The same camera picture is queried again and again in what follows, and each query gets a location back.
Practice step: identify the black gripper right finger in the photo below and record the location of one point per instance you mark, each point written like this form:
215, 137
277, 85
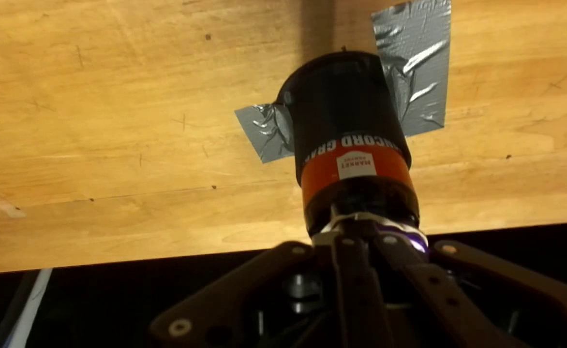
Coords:
463, 290

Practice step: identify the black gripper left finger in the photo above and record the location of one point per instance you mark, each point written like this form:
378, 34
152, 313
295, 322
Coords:
264, 290

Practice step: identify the dark bottle with orange label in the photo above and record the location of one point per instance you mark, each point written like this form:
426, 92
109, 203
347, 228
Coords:
347, 116

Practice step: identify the white vertical pole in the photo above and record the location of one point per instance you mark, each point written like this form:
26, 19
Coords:
28, 309

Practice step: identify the grey duct tape piece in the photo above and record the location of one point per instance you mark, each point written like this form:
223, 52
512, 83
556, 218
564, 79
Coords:
419, 58
264, 131

